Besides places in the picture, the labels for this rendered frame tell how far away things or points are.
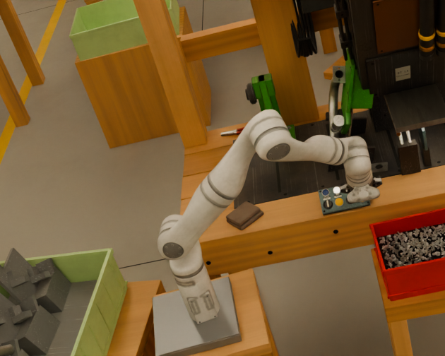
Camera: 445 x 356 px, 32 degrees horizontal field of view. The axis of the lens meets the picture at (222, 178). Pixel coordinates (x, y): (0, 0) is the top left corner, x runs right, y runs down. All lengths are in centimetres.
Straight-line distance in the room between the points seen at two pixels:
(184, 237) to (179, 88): 96
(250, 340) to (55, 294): 69
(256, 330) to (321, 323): 117
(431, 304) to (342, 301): 120
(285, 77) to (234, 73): 252
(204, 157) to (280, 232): 58
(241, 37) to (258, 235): 78
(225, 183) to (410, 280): 63
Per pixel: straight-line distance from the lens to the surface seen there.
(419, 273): 224
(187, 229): 202
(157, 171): 460
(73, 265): 260
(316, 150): 193
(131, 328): 248
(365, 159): 207
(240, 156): 192
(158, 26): 278
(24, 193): 493
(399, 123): 239
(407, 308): 229
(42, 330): 247
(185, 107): 292
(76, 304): 256
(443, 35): 227
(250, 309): 230
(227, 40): 289
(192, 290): 218
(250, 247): 252
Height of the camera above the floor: 243
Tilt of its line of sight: 34 degrees down
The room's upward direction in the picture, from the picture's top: 18 degrees counter-clockwise
